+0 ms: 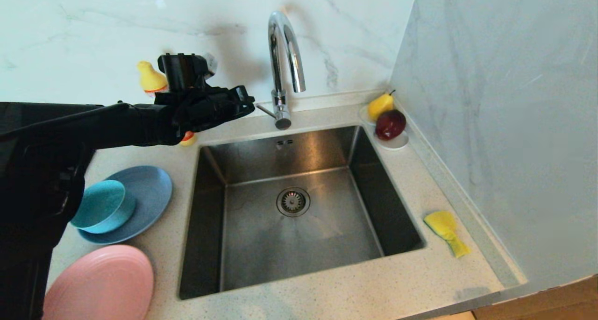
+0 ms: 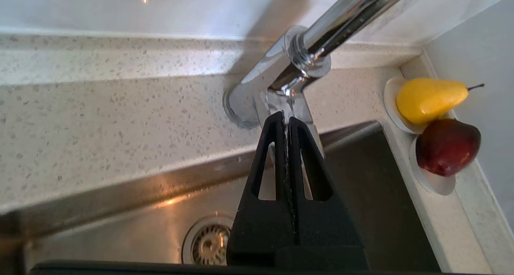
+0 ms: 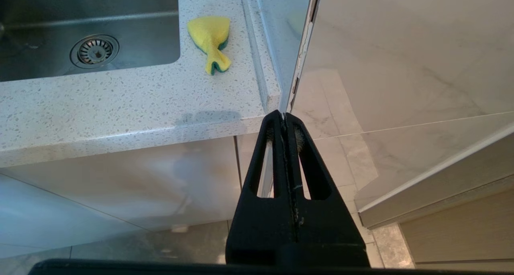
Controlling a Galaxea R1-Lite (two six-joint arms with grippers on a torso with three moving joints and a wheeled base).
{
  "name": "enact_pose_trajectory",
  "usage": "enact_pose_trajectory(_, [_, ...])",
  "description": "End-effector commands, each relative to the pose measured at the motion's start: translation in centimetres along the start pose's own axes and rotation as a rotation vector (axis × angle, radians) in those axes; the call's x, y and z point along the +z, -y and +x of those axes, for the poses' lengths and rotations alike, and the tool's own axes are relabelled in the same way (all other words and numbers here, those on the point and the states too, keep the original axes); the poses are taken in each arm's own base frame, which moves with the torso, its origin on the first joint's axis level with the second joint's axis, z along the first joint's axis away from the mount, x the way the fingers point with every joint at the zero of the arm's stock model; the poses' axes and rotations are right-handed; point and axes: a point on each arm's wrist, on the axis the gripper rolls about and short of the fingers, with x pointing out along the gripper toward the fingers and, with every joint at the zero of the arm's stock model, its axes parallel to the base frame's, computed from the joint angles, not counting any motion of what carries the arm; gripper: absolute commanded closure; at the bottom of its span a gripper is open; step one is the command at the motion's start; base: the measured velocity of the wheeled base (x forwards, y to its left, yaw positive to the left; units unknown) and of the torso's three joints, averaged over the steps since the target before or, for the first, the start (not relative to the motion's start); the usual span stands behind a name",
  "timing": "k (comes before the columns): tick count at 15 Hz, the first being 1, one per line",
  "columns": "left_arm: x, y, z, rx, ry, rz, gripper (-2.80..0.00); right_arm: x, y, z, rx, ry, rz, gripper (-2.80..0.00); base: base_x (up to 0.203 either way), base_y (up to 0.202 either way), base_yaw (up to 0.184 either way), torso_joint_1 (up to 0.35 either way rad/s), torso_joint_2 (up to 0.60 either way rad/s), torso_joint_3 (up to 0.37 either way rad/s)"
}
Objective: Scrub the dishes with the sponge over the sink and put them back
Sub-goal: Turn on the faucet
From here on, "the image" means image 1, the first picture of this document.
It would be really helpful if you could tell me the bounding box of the yellow-capped detergent bottle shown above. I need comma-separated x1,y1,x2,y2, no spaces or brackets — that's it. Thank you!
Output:
137,61,198,147

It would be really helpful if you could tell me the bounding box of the chrome gooseneck faucet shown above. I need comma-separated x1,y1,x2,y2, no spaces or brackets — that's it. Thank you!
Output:
256,10,306,130

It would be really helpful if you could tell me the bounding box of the blue-grey plate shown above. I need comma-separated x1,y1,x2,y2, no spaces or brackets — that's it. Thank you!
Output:
78,165,173,245

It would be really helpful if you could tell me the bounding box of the teal bowl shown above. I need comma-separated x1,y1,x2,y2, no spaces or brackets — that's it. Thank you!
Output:
70,180,137,234

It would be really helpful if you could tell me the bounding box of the yellow green sponge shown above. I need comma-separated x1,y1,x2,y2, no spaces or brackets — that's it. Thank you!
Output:
423,211,471,258

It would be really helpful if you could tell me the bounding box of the stainless steel sink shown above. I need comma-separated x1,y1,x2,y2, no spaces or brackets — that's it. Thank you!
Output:
178,125,427,301

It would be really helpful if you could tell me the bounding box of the round metal drain strainer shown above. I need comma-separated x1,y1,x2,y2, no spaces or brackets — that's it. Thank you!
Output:
276,187,311,217

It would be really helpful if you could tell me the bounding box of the yellow pear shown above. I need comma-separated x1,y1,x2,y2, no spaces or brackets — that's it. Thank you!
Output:
368,90,397,121

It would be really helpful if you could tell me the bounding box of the dark red apple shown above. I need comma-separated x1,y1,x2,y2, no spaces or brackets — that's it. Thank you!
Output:
375,109,407,141

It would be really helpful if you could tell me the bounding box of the small white dish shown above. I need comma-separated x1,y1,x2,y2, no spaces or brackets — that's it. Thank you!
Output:
359,104,410,151

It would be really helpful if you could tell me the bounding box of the pink plate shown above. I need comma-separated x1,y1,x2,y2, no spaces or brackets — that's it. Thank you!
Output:
43,245,154,320

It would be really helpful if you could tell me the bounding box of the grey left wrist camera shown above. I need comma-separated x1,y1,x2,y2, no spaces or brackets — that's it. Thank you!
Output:
202,53,219,76

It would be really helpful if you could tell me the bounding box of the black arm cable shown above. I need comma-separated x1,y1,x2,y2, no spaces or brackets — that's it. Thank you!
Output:
0,103,141,141

